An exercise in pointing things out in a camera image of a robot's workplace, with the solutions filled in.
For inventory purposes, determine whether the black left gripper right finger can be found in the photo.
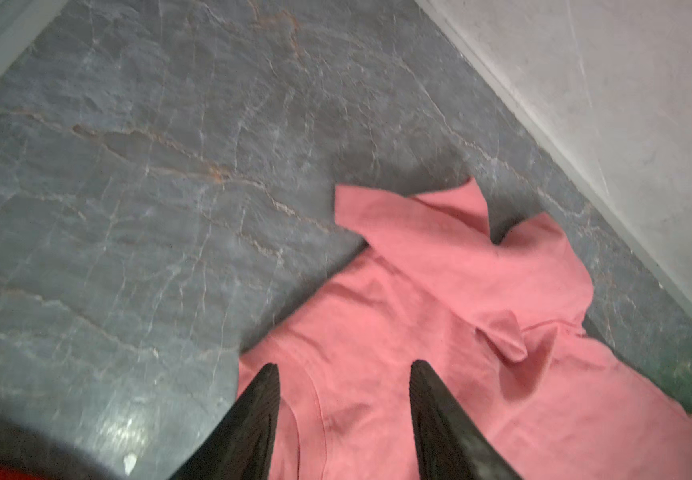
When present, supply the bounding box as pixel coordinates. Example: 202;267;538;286
409;360;520;480

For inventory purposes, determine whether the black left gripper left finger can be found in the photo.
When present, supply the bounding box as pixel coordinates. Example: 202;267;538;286
172;363;281;480

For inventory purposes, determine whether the pink-red t-shirt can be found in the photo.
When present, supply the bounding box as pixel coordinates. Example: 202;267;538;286
239;180;692;479

